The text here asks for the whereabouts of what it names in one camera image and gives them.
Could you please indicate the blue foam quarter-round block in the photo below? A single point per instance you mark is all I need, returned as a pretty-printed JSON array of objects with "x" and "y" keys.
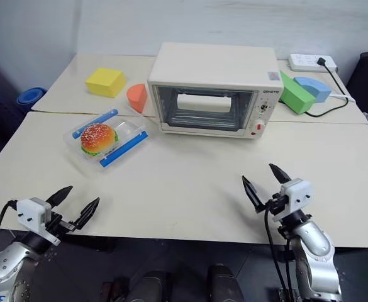
[{"x": 317, "y": 88}]

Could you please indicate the cream toaster oven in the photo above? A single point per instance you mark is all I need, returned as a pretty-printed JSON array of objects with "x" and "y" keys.
[{"x": 215, "y": 66}]

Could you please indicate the yellow foam block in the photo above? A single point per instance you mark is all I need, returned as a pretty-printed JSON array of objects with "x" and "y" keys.
[{"x": 105, "y": 80}]

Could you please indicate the white power strip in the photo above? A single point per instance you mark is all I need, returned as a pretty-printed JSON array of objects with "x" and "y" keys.
[{"x": 303, "y": 62}]

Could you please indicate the green foam block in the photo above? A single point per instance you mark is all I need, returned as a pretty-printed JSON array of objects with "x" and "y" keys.
[{"x": 295, "y": 96}]

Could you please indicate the blue round container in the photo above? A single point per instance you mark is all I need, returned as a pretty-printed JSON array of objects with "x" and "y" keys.
[{"x": 29, "y": 97}]

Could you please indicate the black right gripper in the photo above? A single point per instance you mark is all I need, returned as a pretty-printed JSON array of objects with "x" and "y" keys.
[{"x": 276, "y": 204}]

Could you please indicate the toy hamburger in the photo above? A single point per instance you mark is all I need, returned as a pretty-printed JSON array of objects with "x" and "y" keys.
[{"x": 97, "y": 136}]

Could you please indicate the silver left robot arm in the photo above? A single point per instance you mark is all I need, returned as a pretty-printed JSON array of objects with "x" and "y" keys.
[{"x": 4, "y": 267}]

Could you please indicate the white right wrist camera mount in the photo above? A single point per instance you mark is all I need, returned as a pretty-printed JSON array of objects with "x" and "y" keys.
[{"x": 298, "y": 192}]

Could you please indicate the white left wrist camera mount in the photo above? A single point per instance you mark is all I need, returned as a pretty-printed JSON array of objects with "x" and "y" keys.
[{"x": 29, "y": 210}]

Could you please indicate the clear plastic tray blue clips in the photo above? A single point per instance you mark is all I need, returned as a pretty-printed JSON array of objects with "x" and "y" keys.
[{"x": 130, "y": 138}]

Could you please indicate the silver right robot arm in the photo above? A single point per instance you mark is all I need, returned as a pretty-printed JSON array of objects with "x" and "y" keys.
[{"x": 315, "y": 251}]

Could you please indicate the dark rounded shape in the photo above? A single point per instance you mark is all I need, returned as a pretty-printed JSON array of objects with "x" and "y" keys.
[{"x": 223, "y": 283}]

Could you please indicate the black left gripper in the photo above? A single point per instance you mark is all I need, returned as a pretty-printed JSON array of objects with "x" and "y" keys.
[{"x": 58, "y": 225}]

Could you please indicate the orange foam wedge block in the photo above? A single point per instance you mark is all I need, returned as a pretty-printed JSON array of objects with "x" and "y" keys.
[{"x": 136, "y": 94}]

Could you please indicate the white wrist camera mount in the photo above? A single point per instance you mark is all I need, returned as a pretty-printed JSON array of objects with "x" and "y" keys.
[
  {"x": 29, "y": 210},
  {"x": 298, "y": 192}
]

